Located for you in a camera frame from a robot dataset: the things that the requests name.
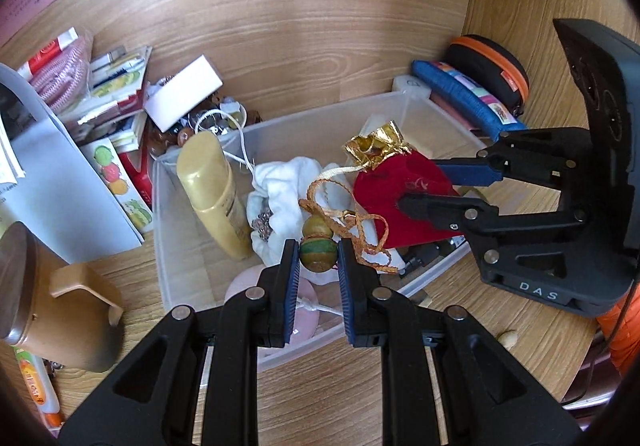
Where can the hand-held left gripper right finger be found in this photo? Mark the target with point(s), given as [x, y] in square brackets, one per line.
[348, 296]

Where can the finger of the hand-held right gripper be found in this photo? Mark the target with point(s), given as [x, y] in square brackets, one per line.
[470, 171]
[440, 211]

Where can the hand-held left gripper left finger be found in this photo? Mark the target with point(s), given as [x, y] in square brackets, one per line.
[289, 296]

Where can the red velvet gold-trimmed pouch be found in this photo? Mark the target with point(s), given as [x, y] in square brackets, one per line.
[400, 191]

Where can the pink round jar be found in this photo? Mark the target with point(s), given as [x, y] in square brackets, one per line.
[239, 285]

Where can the clear plastic storage box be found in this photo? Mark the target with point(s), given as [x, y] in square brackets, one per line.
[185, 256]

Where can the beige lotion bottle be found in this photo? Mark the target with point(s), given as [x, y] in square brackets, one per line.
[215, 196]

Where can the person's right forearm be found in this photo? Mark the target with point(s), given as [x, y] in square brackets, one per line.
[625, 341]

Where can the pink notebook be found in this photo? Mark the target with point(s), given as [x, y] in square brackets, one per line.
[450, 112]

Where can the blue zip pouch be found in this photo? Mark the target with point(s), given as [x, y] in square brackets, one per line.
[460, 91]

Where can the black orange zip case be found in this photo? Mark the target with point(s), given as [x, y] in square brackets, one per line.
[475, 58]

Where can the small beige nut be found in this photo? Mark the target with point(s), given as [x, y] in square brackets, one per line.
[507, 340]

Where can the red packet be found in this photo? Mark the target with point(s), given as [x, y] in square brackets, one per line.
[137, 166]

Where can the fruit print carton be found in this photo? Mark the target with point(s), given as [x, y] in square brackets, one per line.
[120, 186]

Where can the small white box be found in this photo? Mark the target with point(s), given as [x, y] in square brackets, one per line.
[182, 91]

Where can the white file box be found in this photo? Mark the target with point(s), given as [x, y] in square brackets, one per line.
[60, 176]

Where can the brown lidded mug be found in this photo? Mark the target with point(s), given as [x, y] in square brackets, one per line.
[30, 276]

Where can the orange white glue tube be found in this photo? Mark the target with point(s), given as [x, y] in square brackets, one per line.
[37, 386]

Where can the fruit print sachet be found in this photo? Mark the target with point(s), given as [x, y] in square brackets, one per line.
[120, 76]

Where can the red white tube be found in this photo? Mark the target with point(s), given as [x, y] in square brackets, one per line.
[45, 55]

